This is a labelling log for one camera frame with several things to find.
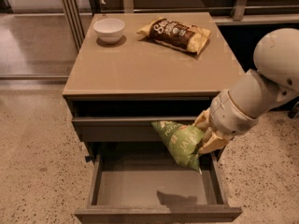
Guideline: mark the grey drawer cabinet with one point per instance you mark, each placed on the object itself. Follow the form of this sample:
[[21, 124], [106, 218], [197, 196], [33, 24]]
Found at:
[[138, 78]]

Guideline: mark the green jalapeno chip bag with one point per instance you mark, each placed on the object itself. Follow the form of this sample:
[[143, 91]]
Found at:
[[182, 141]]

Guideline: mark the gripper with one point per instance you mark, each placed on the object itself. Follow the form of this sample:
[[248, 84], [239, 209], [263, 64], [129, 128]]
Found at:
[[229, 115]]

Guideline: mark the white ceramic bowl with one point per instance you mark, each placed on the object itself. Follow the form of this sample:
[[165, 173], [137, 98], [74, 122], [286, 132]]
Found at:
[[109, 30]]

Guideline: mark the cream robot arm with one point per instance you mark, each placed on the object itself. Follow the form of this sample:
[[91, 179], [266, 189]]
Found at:
[[274, 82]]

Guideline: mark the brown chip bag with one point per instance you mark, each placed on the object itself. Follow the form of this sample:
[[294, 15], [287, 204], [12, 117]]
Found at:
[[176, 35]]

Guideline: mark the metal railing frame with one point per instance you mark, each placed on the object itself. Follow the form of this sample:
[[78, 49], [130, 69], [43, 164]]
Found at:
[[226, 12]]

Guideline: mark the open middle drawer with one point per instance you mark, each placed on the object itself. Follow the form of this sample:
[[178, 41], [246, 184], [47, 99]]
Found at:
[[148, 187]]

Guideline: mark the dark object at right edge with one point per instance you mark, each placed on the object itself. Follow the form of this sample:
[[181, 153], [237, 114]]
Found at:
[[294, 112]]

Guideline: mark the closed top drawer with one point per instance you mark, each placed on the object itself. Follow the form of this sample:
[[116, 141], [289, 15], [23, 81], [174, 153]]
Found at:
[[121, 129]]

